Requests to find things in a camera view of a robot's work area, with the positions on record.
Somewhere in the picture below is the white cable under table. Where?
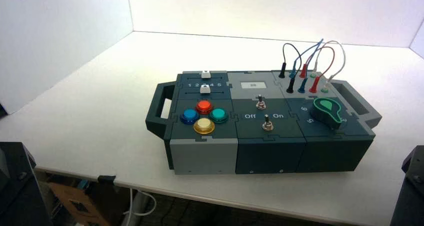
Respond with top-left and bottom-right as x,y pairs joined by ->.
122,188 -> 158,226

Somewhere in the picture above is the black table clamp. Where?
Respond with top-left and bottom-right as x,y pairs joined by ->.
97,175 -> 117,186

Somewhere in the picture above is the red jumper wire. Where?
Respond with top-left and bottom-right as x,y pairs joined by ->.
299,40 -> 336,94

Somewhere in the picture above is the green push button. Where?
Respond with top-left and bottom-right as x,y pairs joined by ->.
208,108 -> 229,124

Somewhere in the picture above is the yellow push button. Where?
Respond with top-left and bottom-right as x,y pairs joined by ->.
193,117 -> 216,135

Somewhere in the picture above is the small grey display screen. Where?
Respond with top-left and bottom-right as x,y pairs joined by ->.
240,81 -> 267,90

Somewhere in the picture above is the blue jumper wire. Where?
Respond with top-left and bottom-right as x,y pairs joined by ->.
288,38 -> 325,94

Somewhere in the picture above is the white jumper wire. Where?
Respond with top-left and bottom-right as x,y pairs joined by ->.
311,40 -> 347,90

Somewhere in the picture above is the dark green grey task box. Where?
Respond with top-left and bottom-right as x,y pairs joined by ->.
145,70 -> 383,176

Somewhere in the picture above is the red push button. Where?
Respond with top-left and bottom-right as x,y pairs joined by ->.
196,100 -> 214,115

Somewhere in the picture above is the brown cardboard box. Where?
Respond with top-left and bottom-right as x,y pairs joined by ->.
47,182 -> 110,226

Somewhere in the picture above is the blue push button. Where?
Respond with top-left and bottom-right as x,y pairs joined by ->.
180,108 -> 200,125

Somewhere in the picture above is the green black rotary knob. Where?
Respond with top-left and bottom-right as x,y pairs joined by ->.
309,97 -> 343,130

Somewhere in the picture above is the black jumper wire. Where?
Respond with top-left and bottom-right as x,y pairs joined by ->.
278,42 -> 303,94

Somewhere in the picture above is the metal toggle switch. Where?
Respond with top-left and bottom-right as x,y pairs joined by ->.
261,115 -> 275,132
255,94 -> 267,110

